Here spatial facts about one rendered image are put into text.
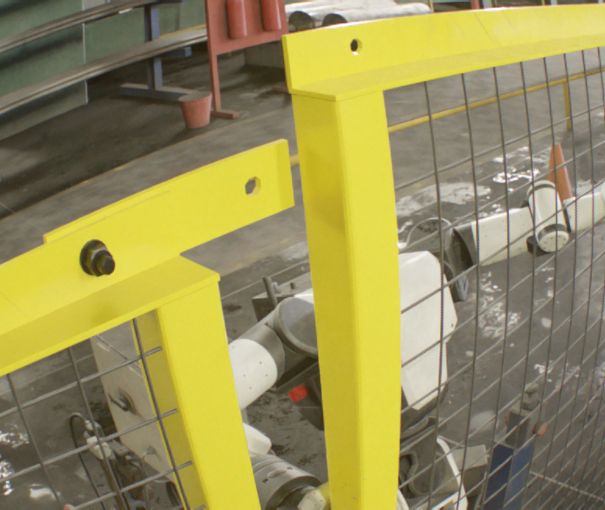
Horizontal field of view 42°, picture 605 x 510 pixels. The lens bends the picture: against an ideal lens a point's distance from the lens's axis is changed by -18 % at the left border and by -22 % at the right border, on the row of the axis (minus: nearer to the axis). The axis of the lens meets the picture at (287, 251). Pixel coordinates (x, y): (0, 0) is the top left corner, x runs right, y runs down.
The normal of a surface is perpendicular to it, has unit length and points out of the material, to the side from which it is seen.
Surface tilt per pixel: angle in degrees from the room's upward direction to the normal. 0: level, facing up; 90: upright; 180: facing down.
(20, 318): 90
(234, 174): 90
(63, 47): 90
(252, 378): 69
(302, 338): 49
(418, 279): 28
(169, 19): 90
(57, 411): 0
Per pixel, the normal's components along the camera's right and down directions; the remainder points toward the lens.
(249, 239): -0.10, -0.91
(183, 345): 0.65, 0.25
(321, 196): -0.75, 0.33
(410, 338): 0.68, -0.08
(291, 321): 0.60, -0.52
